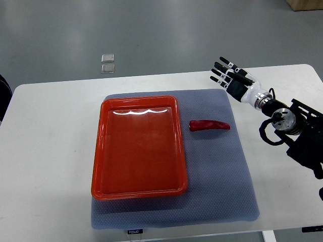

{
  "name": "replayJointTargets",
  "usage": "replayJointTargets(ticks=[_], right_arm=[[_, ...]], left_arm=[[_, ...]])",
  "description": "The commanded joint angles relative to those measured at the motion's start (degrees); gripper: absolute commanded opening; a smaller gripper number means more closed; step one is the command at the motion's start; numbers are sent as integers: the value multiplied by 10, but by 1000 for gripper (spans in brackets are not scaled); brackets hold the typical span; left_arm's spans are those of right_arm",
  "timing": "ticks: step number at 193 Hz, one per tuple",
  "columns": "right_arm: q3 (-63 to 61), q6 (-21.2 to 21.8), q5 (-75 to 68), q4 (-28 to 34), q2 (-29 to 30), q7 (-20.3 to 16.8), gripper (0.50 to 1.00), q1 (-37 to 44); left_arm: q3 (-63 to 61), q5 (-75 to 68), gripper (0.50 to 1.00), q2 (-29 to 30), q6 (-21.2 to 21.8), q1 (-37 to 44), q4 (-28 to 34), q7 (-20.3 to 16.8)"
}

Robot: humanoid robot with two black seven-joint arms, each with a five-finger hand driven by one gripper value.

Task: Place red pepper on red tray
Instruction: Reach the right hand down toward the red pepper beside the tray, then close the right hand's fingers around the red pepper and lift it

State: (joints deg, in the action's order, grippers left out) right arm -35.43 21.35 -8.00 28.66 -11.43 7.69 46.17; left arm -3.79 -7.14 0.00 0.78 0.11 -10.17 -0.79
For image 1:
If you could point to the white table leg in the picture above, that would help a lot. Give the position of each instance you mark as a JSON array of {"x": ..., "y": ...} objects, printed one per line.
[{"x": 268, "y": 236}]

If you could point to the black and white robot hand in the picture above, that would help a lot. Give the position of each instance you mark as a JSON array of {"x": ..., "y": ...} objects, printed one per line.
[{"x": 240, "y": 84}]

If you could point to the dark object at left edge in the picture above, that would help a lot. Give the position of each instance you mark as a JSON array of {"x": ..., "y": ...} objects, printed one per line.
[{"x": 5, "y": 95}]

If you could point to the black table control label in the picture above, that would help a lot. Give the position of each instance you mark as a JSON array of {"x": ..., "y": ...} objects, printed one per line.
[{"x": 134, "y": 231}]

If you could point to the grey-blue textured mat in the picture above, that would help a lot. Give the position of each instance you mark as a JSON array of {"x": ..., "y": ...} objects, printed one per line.
[{"x": 219, "y": 189}]

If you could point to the black table edge tag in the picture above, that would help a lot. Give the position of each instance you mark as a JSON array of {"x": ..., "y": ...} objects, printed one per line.
[{"x": 312, "y": 229}]

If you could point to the cardboard box corner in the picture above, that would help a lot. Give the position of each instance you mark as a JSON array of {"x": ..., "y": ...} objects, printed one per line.
[{"x": 305, "y": 5}]

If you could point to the red pepper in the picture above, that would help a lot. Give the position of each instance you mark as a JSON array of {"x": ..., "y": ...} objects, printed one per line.
[{"x": 200, "y": 125}]

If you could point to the upper metal floor plate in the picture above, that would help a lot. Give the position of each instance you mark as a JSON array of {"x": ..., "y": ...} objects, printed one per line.
[{"x": 107, "y": 58}]

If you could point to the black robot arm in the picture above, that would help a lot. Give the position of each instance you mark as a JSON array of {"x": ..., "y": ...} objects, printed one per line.
[{"x": 298, "y": 126}]

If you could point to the red plastic tray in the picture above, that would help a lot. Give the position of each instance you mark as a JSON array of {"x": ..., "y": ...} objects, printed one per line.
[{"x": 139, "y": 149}]

